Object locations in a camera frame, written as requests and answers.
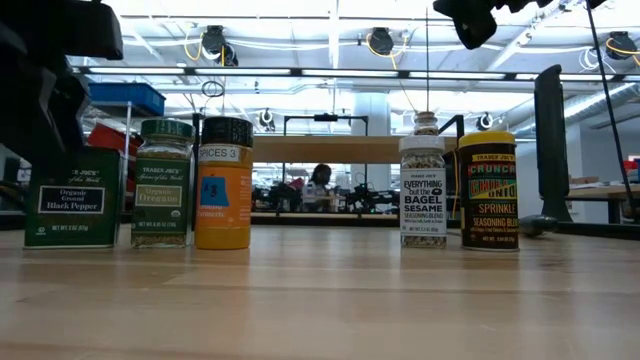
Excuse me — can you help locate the small cork-lid spice jar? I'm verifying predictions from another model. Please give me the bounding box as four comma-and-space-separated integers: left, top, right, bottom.
413, 110, 440, 137

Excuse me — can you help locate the person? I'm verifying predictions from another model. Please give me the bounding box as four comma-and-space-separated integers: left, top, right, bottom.
301, 163, 335, 214

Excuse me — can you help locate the orange black-lid spice bottle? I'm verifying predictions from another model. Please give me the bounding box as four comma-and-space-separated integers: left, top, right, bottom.
193, 115, 255, 251

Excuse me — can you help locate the tall black panel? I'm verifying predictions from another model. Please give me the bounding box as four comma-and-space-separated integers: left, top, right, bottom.
533, 63, 574, 224

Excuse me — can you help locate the black hanging cable loop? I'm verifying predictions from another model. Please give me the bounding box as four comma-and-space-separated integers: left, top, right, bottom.
201, 79, 225, 99

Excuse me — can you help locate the green black pepper tin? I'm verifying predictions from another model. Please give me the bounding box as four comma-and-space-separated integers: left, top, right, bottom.
23, 146, 123, 250

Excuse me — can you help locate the wooden workbench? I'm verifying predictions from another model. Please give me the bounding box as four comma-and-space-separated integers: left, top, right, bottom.
569, 182, 640, 225

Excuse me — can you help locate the white-lid bagel seasoning jar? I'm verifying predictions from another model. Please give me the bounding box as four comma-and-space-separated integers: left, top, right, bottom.
398, 134, 448, 250

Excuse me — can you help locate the yellow hanging cable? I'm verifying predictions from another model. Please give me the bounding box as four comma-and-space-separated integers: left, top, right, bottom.
451, 148, 460, 220

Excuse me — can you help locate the metal bin rack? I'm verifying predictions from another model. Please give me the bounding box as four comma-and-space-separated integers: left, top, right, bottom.
74, 99, 146, 201

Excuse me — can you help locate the thin hanging cord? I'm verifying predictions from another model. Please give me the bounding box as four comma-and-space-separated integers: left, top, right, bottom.
424, 7, 430, 114

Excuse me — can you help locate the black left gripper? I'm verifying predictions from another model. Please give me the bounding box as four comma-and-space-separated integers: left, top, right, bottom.
0, 0, 124, 169

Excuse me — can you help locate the blue storage bin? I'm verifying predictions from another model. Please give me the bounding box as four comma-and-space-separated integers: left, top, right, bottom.
88, 82, 167, 117

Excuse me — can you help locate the red storage bin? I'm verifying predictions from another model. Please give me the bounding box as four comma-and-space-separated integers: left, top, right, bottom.
87, 123, 144, 157

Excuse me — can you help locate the distant black camera frame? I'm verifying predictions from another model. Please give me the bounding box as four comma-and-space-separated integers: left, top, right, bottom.
282, 113, 370, 137

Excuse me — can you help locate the green-lid oregano jar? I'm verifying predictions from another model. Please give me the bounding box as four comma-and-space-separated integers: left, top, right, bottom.
130, 118, 196, 250

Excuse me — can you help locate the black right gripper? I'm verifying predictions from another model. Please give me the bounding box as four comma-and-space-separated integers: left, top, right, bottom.
432, 0, 497, 51

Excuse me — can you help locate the thin black slanted rod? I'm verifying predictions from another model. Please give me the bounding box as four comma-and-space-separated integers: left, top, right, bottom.
583, 0, 640, 226

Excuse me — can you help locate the yellow-lid chili onion bottle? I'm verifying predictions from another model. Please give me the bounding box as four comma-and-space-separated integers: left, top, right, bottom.
458, 130, 520, 253

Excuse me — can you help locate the wooden shelf with black legs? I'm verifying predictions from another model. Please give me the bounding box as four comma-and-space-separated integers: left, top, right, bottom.
191, 113, 472, 238

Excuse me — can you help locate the black aluminium table frame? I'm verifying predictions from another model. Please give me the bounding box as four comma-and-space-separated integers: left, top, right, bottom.
0, 212, 640, 240

